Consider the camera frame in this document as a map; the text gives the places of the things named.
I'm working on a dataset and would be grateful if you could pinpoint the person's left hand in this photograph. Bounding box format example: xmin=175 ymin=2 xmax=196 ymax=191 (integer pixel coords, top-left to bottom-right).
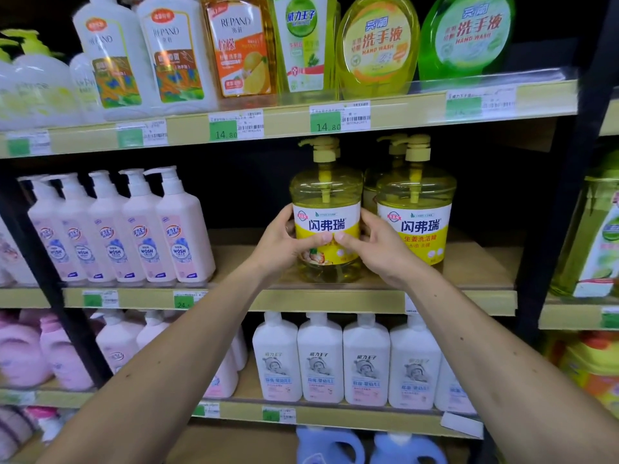
xmin=248 ymin=203 xmax=335 ymax=289

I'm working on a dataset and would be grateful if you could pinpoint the person's right hand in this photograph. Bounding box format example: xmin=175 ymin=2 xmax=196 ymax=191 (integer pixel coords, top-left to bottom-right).
xmin=333 ymin=208 xmax=432 ymax=293

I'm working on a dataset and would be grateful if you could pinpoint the yellow dish soap pump bottle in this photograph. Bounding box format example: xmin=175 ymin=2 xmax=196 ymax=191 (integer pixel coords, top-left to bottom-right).
xmin=376 ymin=133 xmax=458 ymax=274
xmin=289 ymin=136 xmax=364 ymax=284
xmin=362 ymin=133 xmax=409 ymax=216

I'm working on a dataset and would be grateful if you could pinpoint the person's left forearm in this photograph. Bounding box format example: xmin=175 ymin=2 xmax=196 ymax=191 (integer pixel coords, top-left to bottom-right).
xmin=36 ymin=263 xmax=270 ymax=464

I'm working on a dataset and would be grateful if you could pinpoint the person's right forearm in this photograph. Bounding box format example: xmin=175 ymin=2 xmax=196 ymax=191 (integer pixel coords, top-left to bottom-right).
xmin=404 ymin=270 xmax=619 ymax=464

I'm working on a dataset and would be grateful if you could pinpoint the white baby label bottle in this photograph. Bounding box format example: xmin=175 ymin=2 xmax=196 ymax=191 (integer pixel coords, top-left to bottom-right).
xmin=252 ymin=311 xmax=304 ymax=403
xmin=342 ymin=313 xmax=391 ymax=407
xmin=297 ymin=312 xmax=345 ymax=404

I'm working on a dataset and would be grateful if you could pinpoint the plain white label card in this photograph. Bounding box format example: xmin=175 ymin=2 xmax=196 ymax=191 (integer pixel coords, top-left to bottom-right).
xmin=440 ymin=411 xmax=484 ymax=440

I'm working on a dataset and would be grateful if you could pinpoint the light blue detergent jug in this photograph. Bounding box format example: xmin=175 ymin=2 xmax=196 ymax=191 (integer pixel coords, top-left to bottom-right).
xmin=369 ymin=432 xmax=448 ymax=464
xmin=295 ymin=426 xmax=366 ymax=464

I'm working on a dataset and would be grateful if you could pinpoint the orange bottle lemon label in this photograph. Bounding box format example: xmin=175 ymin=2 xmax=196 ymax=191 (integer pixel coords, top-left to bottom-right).
xmin=202 ymin=0 xmax=279 ymax=110

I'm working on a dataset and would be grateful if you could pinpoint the tall yellow green bottle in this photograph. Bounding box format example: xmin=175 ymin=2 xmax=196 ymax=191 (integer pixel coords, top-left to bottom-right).
xmin=268 ymin=0 xmax=339 ymax=104

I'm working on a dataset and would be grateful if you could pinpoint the round yellow hand wash bottle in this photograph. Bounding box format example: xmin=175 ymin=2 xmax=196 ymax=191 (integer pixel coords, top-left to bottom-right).
xmin=335 ymin=0 xmax=420 ymax=101

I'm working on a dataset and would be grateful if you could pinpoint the white bottle colourful label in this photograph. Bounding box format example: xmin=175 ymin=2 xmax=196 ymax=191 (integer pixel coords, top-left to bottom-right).
xmin=137 ymin=0 xmax=219 ymax=114
xmin=72 ymin=0 xmax=158 ymax=121

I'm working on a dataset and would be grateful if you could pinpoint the round green hand wash bottle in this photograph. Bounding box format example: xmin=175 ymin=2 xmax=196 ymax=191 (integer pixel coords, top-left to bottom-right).
xmin=417 ymin=0 xmax=516 ymax=82

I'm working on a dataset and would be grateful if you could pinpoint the pink detergent jug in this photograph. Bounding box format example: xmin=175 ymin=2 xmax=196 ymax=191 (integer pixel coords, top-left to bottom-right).
xmin=0 ymin=311 xmax=53 ymax=388
xmin=39 ymin=313 xmax=95 ymax=392

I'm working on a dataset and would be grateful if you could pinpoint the yellow orange detergent jug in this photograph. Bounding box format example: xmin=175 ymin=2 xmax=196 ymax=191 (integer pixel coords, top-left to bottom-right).
xmin=558 ymin=333 xmax=619 ymax=419

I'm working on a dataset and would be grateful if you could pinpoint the small white bottle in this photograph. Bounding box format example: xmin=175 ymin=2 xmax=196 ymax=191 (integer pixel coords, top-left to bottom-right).
xmin=69 ymin=52 xmax=105 ymax=124

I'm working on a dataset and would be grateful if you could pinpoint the white bottle floral label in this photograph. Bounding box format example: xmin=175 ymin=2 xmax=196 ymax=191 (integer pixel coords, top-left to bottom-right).
xmin=0 ymin=217 xmax=39 ymax=287

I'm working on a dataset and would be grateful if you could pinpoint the round white bottle green pump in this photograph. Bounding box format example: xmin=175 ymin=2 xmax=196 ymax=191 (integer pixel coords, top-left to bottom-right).
xmin=2 ymin=28 xmax=83 ymax=129
xmin=0 ymin=38 xmax=30 ymax=131

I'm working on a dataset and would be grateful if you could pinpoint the white spray bottle pink trigger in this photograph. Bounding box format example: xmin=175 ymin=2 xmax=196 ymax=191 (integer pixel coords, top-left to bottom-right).
xmin=24 ymin=406 xmax=64 ymax=443

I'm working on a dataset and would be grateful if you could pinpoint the wooden shelf rack black frame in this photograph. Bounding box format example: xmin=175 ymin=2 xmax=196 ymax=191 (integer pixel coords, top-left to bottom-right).
xmin=0 ymin=0 xmax=619 ymax=464

